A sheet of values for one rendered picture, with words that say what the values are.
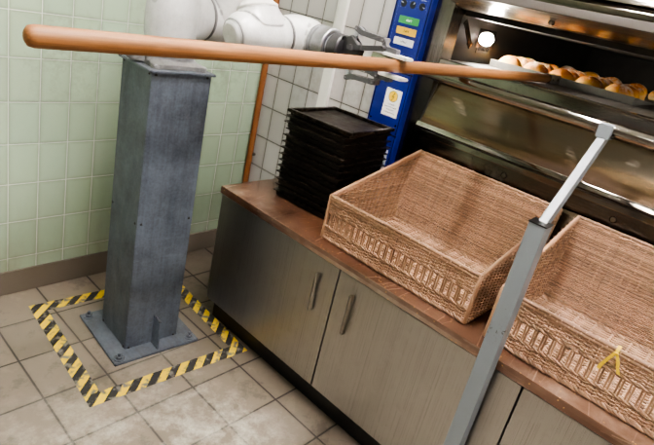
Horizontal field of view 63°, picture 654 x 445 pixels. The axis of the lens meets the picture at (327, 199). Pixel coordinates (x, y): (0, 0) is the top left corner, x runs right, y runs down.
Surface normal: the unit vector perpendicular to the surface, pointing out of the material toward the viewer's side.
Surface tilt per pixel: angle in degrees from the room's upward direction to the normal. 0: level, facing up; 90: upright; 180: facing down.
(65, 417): 0
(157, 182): 90
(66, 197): 90
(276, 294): 90
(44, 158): 90
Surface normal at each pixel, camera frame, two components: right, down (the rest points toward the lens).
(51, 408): 0.22, -0.91
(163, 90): 0.66, 0.40
